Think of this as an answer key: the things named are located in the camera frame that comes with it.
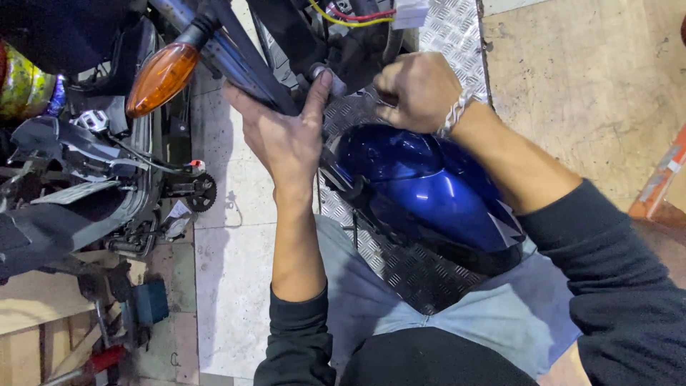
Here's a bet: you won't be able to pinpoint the person's right hand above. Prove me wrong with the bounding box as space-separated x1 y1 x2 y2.
373 52 467 135

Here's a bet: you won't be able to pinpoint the person's left hand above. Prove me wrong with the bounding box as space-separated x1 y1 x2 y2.
222 69 334 192

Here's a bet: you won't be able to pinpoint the blue grey motorcycle frame tube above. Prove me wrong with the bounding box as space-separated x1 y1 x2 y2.
149 0 301 117

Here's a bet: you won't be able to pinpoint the grey metal bushing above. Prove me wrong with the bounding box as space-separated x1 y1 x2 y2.
310 63 348 98

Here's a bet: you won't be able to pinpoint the black motorcycle engine assembly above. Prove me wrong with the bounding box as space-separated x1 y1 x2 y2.
247 0 405 97

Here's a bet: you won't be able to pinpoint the steel checker plate ramp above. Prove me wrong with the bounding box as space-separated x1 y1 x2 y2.
315 0 491 317

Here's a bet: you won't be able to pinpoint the glossy blue motorcycle fuel tank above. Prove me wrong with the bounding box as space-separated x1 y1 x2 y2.
328 123 528 277

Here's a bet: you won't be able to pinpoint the small black sprocket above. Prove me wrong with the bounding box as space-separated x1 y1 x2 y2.
184 172 218 213

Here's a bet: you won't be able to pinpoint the orange turn signal lamp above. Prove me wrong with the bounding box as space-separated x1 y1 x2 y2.
125 16 222 119

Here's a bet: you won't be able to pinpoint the person's light blue jeans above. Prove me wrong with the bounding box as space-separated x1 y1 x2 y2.
315 214 584 380

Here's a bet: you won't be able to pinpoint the person's black sweatshirt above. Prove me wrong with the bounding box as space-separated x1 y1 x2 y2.
339 326 541 386

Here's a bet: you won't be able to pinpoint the small blue box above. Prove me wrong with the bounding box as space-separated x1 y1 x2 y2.
131 278 170 326

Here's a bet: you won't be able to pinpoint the stripped black motorcycle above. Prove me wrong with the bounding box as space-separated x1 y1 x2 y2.
0 0 218 282

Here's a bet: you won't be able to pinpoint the yellow green motorcycle tank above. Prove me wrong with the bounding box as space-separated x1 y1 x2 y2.
0 42 59 122

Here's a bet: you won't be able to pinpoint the wooden planks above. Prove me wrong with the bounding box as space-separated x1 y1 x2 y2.
0 251 153 386

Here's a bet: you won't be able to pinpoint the silver chain bracelet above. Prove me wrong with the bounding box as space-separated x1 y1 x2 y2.
437 88 477 139

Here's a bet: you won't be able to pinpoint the yellow wire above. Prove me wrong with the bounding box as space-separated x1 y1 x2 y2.
308 0 396 28

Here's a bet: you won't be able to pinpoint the red wire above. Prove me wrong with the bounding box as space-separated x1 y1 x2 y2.
328 5 398 22

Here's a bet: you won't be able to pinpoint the white plastic wire connector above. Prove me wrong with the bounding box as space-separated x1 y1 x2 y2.
391 0 430 31

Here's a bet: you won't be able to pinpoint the red handled tool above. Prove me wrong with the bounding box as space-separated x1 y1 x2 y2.
80 345 128 376

